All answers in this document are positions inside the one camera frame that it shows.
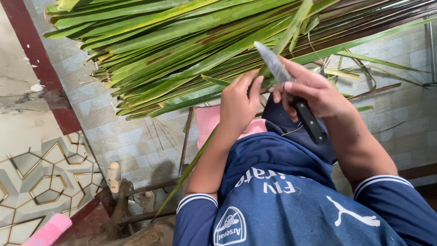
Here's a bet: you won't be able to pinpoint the brown wooden bench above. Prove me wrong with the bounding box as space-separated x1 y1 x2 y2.
397 163 437 180

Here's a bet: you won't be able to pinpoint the loose brown dried leaf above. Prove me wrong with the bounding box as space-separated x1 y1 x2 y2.
348 82 403 100

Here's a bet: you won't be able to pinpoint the beige sandal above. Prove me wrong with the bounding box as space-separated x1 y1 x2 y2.
140 190 156 214
106 161 122 194

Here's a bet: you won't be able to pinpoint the person's left hand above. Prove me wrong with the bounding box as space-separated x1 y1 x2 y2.
219 70 265 136

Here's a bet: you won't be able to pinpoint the grey metal frame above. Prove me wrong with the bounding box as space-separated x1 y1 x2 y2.
423 20 437 88

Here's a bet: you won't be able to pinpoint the bundle of thin dry midribs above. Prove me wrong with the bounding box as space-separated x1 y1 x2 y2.
143 115 186 156

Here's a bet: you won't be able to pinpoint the blue sports jersey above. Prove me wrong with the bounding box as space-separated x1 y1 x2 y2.
172 131 437 246

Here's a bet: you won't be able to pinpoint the navy blue shorts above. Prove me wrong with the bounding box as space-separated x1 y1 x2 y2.
261 93 337 165

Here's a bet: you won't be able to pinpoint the pink ribbed cushion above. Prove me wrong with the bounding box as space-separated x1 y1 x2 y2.
21 213 73 246

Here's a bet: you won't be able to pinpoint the gnarled wooden root furniture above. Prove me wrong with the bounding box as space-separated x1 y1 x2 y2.
54 164 192 246

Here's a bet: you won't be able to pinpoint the pile of green palm leaves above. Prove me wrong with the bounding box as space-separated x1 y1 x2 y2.
44 0 437 121

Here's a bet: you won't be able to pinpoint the person's right hand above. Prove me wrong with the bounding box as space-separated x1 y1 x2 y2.
272 56 354 123

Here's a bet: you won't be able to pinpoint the loose yellowish leaf piece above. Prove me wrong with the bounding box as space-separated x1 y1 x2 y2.
324 68 361 81

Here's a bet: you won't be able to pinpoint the thin brown wooden stick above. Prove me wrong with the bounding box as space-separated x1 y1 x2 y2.
178 107 195 178

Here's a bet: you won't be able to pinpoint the loose narrow green leaf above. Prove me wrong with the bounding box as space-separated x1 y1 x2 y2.
335 51 430 74

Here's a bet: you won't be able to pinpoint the black handled steel knife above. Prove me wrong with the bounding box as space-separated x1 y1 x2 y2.
254 41 328 145

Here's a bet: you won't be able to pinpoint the long single green leaf strip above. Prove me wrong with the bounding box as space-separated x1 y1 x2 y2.
153 0 315 221

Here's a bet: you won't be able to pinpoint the pink plastic stool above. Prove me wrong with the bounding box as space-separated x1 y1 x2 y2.
193 105 268 149

